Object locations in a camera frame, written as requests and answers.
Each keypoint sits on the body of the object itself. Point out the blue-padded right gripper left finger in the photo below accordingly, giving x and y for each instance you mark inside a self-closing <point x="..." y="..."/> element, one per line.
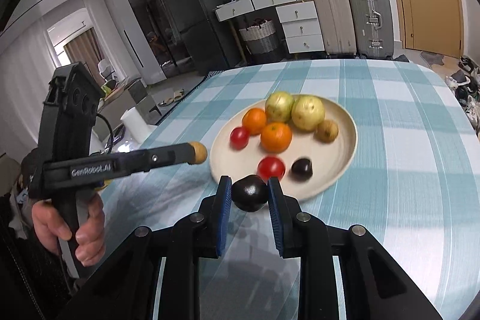
<point x="155" y="274"/>

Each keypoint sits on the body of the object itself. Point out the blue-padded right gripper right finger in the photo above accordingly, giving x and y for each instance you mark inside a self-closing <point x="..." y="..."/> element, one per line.
<point x="374" y="284"/>

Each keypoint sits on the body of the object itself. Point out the brown longan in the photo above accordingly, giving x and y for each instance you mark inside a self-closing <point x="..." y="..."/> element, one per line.
<point x="200" y="153"/>
<point x="327" y="131"/>

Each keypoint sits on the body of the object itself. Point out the dark plum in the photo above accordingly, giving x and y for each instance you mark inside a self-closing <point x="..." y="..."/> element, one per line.
<point x="301" y="169"/>
<point x="250" y="193"/>

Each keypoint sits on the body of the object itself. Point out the red tomato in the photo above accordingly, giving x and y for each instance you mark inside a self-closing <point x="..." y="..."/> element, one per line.
<point x="239" y="138"/>
<point x="269" y="167"/>

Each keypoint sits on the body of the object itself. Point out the person's left hand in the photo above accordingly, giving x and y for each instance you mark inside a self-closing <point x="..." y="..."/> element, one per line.
<point x="50" y="226"/>

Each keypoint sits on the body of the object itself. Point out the white paper towel roll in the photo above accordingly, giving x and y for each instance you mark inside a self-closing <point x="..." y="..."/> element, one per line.
<point x="139" y="129"/>

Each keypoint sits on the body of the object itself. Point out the teal checked tablecloth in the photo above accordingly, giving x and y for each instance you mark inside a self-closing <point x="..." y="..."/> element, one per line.
<point x="413" y="183"/>

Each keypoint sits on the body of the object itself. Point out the orange mandarin right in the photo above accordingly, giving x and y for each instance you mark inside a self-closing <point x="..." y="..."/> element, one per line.
<point x="276" y="138"/>

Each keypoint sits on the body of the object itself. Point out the orange mandarin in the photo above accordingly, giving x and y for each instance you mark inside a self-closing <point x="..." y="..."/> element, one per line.
<point x="276" y="138"/>
<point x="255" y="120"/>

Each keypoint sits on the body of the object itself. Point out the yellow-green guava right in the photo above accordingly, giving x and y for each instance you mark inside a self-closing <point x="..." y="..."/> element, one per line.
<point x="307" y="112"/>

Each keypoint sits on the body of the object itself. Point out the yellow-green guava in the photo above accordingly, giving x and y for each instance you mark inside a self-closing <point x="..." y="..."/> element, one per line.
<point x="278" y="107"/>
<point x="307" y="112"/>

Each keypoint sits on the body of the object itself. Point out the orange mandarin left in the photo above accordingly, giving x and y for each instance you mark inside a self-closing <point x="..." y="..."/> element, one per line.
<point x="255" y="120"/>

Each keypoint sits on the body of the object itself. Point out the yellow-green guava left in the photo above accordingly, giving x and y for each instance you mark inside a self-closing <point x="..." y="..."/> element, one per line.
<point x="278" y="107"/>

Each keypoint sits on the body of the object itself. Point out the black glass cabinet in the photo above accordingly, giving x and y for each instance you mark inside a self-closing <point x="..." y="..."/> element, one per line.
<point x="157" y="42"/>

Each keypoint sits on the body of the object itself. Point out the dark grey refrigerator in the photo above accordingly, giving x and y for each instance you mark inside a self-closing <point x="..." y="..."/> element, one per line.
<point x="209" y="42"/>

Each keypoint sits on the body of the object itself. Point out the woven laundry basket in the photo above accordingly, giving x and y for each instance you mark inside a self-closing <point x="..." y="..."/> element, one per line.
<point x="261" y="37"/>

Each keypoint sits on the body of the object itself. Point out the white drawer cabinet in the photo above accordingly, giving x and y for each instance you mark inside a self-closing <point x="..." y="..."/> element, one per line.
<point x="298" y="19"/>

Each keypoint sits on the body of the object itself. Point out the silver aluminium suitcase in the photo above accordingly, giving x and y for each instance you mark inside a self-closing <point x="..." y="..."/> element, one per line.
<point x="373" y="26"/>

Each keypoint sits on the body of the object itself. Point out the beige hard suitcase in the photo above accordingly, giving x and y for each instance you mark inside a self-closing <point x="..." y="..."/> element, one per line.
<point x="337" y="27"/>

